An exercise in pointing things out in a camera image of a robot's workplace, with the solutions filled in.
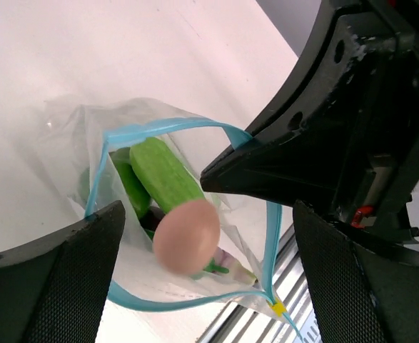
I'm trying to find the aluminium table edge rail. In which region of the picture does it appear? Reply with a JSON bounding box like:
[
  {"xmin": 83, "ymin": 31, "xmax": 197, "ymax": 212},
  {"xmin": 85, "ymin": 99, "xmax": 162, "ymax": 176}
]
[{"xmin": 197, "ymin": 226, "xmax": 323, "ymax": 343}]

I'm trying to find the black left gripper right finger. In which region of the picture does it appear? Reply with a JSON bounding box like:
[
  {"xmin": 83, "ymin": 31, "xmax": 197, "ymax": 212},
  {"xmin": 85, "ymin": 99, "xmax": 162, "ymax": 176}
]
[{"xmin": 293, "ymin": 201, "xmax": 419, "ymax": 342}]

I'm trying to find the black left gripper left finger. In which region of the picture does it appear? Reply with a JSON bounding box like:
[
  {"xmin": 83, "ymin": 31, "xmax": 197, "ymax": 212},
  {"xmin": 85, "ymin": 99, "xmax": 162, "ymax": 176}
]
[{"xmin": 0, "ymin": 201, "xmax": 126, "ymax": 342}]

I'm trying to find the green cucumber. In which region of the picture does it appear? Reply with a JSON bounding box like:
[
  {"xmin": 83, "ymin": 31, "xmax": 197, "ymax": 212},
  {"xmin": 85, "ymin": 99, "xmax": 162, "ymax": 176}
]
[{"xmin": 129, "ymin": 137, "xmax": 205, "ymax": 213}]

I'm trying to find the clear zip top bag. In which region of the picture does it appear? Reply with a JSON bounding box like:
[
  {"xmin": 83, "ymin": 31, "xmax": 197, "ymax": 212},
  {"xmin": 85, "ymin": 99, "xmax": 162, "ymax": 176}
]
[{"xmin": 38, "ymin": 99, "xmax": 291, "ymax": 322}]

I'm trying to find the green bell pepper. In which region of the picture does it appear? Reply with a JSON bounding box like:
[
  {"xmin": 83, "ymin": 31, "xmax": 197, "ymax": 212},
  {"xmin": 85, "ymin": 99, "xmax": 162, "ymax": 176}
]
[{"xmin": 97, "ymin": 147, "xmax": 151, "ymax": 219}]

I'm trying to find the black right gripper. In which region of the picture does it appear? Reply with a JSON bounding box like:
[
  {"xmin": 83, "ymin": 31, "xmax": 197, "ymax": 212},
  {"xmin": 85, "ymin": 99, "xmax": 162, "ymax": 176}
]
[{"xmin": 202, "ymin": 1, "xmax": 419, "ymax": 244}]

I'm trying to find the pink egg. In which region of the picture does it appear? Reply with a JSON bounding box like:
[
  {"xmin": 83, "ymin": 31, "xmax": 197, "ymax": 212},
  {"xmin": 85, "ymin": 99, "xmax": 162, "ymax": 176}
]
[{"xmin": 153, "ymin": 199, "xmax": 221, "ymax": 276}]

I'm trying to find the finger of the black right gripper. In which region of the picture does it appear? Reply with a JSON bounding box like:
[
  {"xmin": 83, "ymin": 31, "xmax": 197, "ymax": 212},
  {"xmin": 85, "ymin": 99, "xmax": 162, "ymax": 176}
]
[{"xmin": 201, "ymin": 117, "xmax": 369, "ymax": 218}]

